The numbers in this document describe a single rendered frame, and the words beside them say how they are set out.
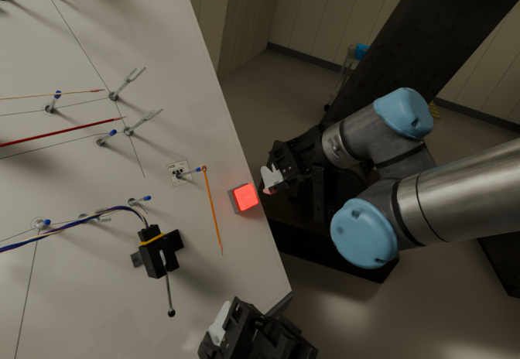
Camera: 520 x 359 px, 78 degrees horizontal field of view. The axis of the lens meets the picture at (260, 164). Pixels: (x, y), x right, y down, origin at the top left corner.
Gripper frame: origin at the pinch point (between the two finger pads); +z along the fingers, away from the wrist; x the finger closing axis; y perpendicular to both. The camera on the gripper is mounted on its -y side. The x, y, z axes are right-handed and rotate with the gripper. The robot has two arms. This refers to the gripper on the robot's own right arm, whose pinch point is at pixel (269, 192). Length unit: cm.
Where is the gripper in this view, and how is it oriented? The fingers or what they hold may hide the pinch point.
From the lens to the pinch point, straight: 70.1
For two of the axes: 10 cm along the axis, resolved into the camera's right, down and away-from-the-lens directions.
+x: -6.9, 2.9, -6.7
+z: -5.8, 3.3, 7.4
